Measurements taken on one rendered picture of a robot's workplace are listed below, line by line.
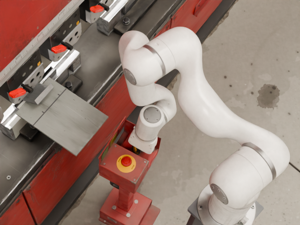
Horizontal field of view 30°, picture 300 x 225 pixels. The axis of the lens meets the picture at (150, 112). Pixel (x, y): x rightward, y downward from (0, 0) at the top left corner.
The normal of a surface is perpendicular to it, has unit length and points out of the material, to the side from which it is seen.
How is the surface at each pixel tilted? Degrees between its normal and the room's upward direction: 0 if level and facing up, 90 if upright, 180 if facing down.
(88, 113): 0
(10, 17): 90
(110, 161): 0
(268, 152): 7
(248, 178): 25
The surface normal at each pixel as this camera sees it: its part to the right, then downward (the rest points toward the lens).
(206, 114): -0.22, 0.06
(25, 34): 0.82, 0.54
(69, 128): 0.07, -0.45
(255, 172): 0.33, -0.11
